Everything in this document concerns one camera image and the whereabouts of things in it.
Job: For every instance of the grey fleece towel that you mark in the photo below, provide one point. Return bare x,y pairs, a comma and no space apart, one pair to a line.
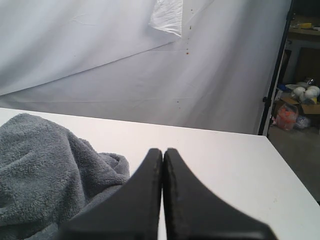
48,176

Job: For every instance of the black backdrop stand pole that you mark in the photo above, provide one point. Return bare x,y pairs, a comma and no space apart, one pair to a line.
268,99

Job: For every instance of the white backdrop sheet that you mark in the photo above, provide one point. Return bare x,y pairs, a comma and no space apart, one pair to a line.
203,64

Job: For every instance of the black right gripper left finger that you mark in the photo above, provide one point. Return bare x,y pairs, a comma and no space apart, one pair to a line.
131,213

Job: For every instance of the wooden shelf unit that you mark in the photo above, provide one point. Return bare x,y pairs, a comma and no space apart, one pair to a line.
301,57

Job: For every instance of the cardboard box with clutter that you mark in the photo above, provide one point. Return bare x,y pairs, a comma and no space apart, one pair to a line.
305,97

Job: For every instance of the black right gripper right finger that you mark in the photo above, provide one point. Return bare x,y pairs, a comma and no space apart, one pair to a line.
193,212

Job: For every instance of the orange plastic bag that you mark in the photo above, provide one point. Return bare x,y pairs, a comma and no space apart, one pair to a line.
286,116

